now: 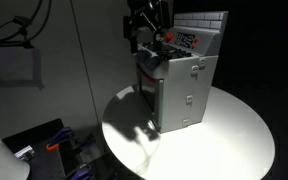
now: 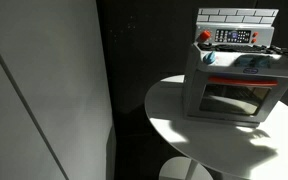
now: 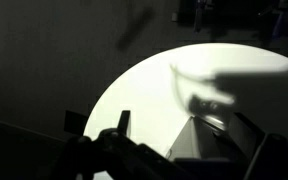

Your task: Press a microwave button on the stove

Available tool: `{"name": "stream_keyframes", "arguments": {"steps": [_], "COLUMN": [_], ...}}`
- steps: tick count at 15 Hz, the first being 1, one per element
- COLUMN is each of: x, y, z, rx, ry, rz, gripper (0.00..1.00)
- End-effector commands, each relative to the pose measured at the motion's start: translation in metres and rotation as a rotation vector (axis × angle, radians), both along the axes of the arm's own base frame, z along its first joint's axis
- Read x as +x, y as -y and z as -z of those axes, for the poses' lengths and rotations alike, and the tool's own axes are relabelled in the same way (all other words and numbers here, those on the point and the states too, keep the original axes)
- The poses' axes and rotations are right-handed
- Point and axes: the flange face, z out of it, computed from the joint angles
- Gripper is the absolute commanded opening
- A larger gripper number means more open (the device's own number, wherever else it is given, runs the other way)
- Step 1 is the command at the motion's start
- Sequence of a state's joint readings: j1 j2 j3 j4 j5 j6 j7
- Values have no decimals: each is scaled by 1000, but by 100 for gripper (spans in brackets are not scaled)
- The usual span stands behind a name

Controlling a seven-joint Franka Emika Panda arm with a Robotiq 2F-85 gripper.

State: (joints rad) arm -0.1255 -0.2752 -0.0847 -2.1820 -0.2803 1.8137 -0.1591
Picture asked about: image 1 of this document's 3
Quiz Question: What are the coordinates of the grey toy oven door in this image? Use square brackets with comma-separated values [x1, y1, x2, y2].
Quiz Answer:
[136, 68, 166, 133]

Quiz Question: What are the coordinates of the dark spring clamp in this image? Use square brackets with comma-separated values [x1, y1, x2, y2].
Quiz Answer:
[73, 133, 97, 152]

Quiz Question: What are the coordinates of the round white table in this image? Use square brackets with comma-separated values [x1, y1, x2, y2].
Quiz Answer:
[101, 84, 276, 180]

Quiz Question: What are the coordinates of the grey toy stove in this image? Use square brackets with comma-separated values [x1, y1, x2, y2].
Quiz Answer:
[135, 10, 229, 134]

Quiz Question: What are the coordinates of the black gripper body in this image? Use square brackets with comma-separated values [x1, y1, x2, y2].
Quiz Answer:
[123, 0, 172, 36]

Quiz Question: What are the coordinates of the black stove keypad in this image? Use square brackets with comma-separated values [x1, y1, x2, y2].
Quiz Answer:
[174, 32, 197, 48]

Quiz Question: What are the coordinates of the purple clamp with orange tip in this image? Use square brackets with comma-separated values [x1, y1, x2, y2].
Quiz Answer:
[46, 127, 75, 152]

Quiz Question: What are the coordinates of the black cable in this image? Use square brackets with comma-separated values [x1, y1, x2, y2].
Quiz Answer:
[25, 0, 53, 43]
[0, 0, 44, 39]

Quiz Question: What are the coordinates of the black mounting platform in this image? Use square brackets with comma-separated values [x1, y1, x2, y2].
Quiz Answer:
[2, 118, 100, 180]

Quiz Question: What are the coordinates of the black camera stand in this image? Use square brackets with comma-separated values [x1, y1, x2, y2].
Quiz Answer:
[0, 14, 36, 50]

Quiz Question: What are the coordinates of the purple spring clamp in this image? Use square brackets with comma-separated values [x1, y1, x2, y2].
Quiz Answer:
[65, 165, 92, 180]

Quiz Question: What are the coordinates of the red oven door handle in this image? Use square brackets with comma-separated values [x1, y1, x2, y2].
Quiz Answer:
[138, 69, 159, 84]

